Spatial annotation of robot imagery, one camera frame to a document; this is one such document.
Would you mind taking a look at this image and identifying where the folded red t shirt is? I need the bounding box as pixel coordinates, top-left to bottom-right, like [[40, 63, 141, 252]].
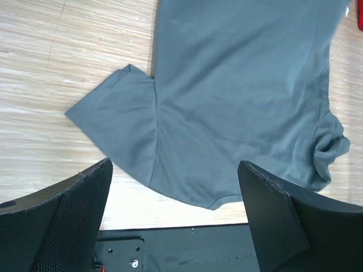
[[356, 0, 363, 31]]

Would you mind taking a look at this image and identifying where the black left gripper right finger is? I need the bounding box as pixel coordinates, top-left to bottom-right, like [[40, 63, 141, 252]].
[[238, 161, 362, 271]]

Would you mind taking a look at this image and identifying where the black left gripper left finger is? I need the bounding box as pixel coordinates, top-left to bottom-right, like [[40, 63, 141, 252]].
[[1, 158, 113, 271]]

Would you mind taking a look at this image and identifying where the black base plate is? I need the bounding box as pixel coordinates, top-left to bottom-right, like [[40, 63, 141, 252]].
[[94, 224, 259, 272]]

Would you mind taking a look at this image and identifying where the dark grey t shirt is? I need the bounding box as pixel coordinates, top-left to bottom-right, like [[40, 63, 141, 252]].
[[66, 0, 350, 210]]

